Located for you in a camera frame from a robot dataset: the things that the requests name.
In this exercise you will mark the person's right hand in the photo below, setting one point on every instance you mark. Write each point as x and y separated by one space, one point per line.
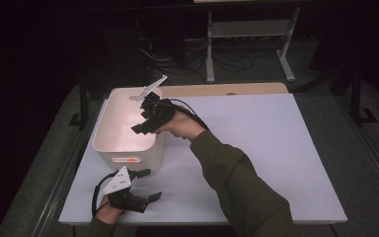
184 126

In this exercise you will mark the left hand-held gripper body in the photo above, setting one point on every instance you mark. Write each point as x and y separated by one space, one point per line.
120 182

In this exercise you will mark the person's left hand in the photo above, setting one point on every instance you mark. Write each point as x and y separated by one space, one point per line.
107 210

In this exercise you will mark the white plastic storage bin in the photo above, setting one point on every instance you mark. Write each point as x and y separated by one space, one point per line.
121 138

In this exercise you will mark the white metal desk frame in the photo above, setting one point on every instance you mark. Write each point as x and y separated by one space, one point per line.
250 29

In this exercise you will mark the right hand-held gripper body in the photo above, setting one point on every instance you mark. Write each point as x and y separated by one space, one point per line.
159 113

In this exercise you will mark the metal floor rail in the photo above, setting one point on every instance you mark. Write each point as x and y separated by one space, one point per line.
62 177
371 154

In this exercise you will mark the black metal stand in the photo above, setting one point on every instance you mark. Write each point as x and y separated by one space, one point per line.
356 95
84 98

